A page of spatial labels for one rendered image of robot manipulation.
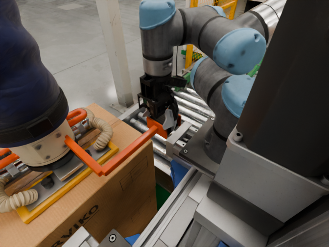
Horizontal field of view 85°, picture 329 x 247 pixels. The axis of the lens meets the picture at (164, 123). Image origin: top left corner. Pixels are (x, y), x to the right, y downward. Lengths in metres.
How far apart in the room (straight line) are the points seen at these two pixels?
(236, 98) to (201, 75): 0.16
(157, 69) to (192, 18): 0.13
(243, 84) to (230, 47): 0.17
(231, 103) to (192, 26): 0.19
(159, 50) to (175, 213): 0.45
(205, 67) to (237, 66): 0.24
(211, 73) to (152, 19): 0.23
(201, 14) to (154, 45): 0.11
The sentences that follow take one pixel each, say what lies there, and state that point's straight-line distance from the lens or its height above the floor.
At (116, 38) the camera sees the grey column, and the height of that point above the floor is 0.86.
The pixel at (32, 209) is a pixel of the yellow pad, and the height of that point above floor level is 0.97.
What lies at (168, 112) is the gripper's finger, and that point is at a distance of 0.54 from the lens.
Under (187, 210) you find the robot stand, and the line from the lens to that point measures 0.60.
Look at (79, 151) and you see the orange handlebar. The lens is 0.58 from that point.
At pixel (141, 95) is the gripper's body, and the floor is 1.22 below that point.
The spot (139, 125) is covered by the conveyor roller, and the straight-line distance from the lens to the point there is 1.37.
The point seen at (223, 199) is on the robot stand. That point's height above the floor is 1.28.
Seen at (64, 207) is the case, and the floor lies 0.94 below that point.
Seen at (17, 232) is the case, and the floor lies 0.94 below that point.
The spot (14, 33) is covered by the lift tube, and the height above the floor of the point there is 1.39.
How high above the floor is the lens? 1.51
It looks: 45 degrees down
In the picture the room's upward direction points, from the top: straight up
